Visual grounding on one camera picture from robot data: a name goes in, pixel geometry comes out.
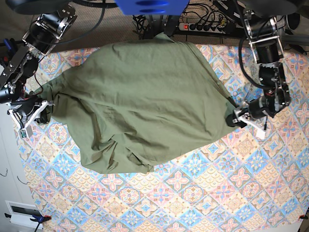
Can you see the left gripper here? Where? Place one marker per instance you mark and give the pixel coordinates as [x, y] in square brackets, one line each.
[247, 114]

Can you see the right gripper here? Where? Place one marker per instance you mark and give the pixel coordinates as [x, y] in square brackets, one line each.
[25, 112]

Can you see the green t-shirt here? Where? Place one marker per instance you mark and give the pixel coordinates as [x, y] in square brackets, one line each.
[134, 105]

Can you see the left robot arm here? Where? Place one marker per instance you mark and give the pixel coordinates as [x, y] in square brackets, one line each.
[264, 41]

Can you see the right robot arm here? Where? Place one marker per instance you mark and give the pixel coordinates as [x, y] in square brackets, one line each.
[22, 64]

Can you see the patterned tablecloth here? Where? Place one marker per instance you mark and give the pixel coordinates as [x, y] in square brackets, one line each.
[235, 184]

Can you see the blue orange clamp top left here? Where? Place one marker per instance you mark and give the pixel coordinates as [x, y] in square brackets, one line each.
[7, 53]

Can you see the blue orange clamp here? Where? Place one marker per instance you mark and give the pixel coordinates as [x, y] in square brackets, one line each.
[39, 218]
[7, 53]

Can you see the white power strip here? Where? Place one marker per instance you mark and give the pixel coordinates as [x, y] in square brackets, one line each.
[201, 27]

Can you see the blue orange clamp bottom left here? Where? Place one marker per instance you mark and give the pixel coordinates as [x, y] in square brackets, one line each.
[39, 218]

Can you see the orange clamp bottom right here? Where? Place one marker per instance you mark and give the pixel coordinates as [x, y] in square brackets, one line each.
[304, 217]

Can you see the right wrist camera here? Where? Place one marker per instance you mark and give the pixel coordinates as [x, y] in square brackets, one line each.
[25, 132]

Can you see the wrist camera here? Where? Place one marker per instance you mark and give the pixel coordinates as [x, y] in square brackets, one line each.
[25, 132]
[260, 134]

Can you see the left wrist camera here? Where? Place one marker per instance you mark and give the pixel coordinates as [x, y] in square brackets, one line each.
[260, 134]

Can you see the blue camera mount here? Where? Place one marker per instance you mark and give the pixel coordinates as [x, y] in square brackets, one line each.
[152, 7]

